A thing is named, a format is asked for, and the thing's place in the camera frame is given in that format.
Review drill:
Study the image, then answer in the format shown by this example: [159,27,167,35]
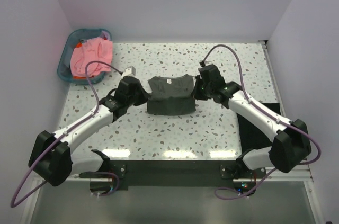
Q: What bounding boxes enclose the dark green t-shirt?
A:
[147,74,196,116]

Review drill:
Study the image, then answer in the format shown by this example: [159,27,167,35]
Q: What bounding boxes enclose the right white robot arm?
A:
[194,65,311,178]

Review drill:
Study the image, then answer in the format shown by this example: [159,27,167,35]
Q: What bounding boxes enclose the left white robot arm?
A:
[28,76,149,186]

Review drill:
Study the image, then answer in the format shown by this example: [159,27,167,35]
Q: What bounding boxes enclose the pink t-shirt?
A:
[70,37,113,77]

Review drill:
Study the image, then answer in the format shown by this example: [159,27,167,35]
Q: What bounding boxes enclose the black folded t-shirt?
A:
[230,100,287,157]

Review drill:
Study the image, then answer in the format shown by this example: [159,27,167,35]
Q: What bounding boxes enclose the teal laundry basket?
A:
[57,28,112,85]

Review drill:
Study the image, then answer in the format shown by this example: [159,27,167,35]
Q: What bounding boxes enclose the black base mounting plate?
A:
[78,159,267,192]

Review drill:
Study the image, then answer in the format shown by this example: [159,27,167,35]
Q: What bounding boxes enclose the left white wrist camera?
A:
[121,66,136,78]

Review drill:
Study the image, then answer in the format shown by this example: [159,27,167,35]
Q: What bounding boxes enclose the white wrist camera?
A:
[121,66,136,78]
[200,61,213,67]

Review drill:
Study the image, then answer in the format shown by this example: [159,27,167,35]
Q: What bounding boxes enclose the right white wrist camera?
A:
[200,61,213,67]

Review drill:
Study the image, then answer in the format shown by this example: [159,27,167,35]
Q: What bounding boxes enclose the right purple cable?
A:
[200,44,323,200]

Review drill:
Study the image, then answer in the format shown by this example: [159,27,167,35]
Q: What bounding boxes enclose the aluminium frame rail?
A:
[33,158,315,182]

